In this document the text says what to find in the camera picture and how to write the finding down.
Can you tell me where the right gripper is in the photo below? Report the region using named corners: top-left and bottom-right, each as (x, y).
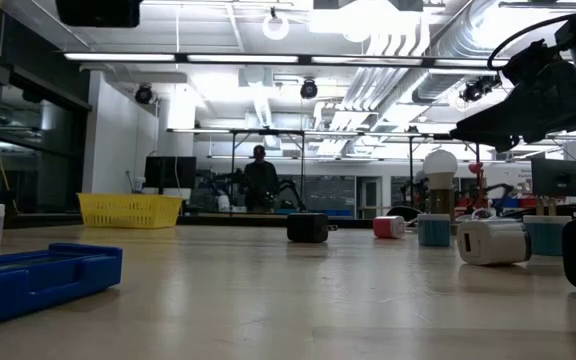
top-left (449, 4), bottom-right (576, 154)

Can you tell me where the white silver charger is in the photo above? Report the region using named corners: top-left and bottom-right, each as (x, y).
top-left (456, 218), bottom-right (533, 266)

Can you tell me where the red and white charger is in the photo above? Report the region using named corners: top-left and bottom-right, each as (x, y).
top-left (372, 215), bottom-right (408, 240)

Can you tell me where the plain black cube charger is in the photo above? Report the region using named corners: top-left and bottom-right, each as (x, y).
top-left (286, 212), bottom-right (338, 244)

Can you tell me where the bright blue staple box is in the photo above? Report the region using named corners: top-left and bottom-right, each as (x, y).
top-left (0, 242), bottom-right (124, 332)

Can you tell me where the black ceiling spotlight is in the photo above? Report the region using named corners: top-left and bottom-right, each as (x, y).
top-left (460, 74), bottom-right (502, 104)
top-left (299, 78), bottom-right (319, 100)
top-left (134, 83), bottom-right (156, 106)

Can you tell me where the white globe table lamp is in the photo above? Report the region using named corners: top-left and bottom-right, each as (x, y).
top-left (421, 148), bottom-right (460, 219)

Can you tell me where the black computer monitor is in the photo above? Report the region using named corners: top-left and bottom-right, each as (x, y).
top-left (531, 157), bottom-right (576, 198)
top-left (143, 155), bottom-right (198, 191)

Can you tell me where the person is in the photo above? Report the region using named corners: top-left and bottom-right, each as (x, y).
top-left (240, 144), bottom-right (282, 214)

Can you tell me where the long ceiling light strip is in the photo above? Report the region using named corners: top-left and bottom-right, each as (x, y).
top-left (62, 51), bottom-right (514, 69)

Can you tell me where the yellow plastic basket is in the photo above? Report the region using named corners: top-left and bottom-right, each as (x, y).
top-left (76, 193), bottom-right (184, 230)

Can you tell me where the silver ventilation duct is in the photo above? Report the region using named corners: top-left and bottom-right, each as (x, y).
top-left (411, 0), bottom-right (519, 105)

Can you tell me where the black background station frame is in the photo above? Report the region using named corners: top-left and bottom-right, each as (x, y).
top-left (227, 128), bottom-right (307, 214)

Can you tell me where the white hanging ring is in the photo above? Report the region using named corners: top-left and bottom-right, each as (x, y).
top-left (261, 7), bottom-right (291, 41)

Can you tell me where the black metal table frame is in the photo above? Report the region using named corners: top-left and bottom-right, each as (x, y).
top-left (2, 212), bottom-right (387, 230)

